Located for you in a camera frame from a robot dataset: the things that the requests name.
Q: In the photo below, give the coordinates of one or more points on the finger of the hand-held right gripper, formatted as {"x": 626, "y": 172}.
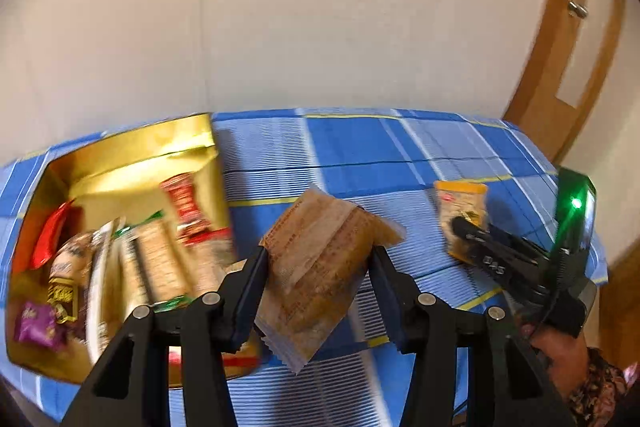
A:
{"x": 500, "y": 244}
{"x": 515, "y": 282}

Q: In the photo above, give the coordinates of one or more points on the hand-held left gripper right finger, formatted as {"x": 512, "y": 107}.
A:
{"x": 390, "y": 297}

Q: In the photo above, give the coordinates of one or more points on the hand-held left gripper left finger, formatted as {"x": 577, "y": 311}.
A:
{"x": 247, "y": 292}

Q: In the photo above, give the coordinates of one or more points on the clear grain bar packet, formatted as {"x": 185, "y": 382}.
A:
{"x": 212, "y": 264}

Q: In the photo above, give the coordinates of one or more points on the yellow cracker packet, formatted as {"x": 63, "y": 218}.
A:
{"x": 462, "y": 207}

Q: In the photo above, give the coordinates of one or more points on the red and white wafer packet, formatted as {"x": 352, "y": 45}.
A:
{"x": 240, "y": 357}

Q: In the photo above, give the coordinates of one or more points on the clear brown biscuit packet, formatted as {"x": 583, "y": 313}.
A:
{"x": 320, "y": 267}

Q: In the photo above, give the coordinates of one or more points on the green-edged sesame cracker packet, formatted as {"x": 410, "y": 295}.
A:
{"x": 155, "y": 262}

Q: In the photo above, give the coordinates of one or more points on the small red patterned bar packet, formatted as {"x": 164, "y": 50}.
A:
{"x": 192, "y": 207}

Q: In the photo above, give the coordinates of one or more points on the brown and white long packet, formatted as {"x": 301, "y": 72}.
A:
{"x": 102, "y": 287}

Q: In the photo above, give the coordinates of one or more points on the gold tin box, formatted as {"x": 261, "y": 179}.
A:
{"x": 125, "y": 162}

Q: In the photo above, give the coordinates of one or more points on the dark brown printed packet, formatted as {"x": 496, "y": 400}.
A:
{"x": 67, "y": 277}

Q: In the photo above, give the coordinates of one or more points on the plain red snack packet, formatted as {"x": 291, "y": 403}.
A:
{"x": 52, "y": 232}

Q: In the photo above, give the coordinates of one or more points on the purple snack packet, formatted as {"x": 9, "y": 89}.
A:
{"x": 37, "y": 324}

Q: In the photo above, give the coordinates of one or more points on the person's right hand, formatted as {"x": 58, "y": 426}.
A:
{"x": 562, "y": 357}

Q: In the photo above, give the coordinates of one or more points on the blue plaid tablecloth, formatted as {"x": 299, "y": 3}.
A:
{"x": 350, "y": 142}

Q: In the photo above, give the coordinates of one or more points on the wooden door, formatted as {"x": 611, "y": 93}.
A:
{"x": 565, "y": 57}

